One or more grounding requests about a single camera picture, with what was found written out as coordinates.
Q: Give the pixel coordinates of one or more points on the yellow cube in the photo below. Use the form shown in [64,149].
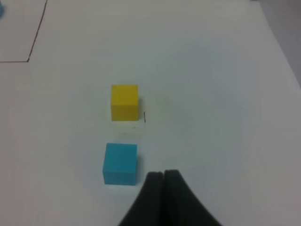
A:
[124,102]

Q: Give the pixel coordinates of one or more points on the template blue cube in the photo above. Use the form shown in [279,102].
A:
[1,9]

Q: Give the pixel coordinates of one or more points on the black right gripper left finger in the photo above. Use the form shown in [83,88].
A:
[146,210]

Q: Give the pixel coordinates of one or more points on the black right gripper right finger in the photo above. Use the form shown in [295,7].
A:
[180,206]

